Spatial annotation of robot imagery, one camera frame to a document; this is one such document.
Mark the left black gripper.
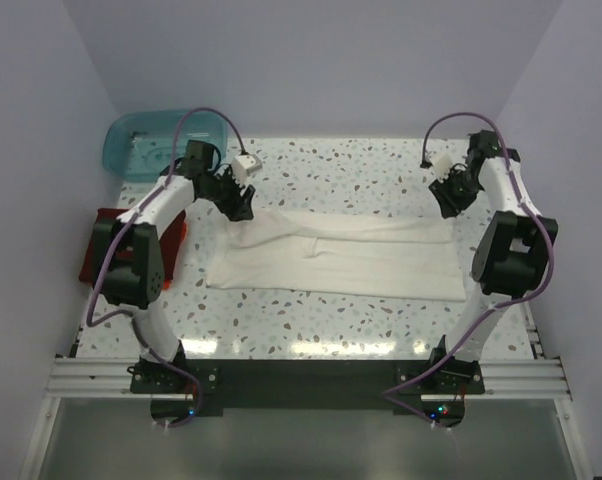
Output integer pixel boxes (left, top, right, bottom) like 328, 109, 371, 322
201, 165, 255, 223

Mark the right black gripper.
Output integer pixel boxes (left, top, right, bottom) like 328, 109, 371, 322
428, 168, 482, 220

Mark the white t shirt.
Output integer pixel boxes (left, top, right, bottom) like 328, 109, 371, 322
206, 209, 466, 302

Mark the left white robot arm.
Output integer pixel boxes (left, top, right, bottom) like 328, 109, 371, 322
86, 140, 262, 392

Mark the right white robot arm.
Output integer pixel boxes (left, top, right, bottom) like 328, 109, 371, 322
426, 130, 558, 393

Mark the folded dark red shirt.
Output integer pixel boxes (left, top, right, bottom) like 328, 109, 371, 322
79, 211, 187, 290

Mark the teal plastic bin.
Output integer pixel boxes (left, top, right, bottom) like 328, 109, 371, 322
102, 110, 227, 183

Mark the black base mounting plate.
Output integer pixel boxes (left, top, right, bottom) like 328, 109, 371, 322
127, 358, 486, 426

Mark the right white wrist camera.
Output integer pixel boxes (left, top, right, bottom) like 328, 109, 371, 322
420, 154, 454, 181

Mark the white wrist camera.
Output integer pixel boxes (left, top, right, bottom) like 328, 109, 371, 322
230, 153, 263, 183
420, 154, 454, 181

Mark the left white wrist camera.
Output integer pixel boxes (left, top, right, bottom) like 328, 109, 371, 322
230, 153, 263, 183

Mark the aluminium extrusion rail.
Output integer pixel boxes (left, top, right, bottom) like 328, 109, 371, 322
44, 358, 572, 400

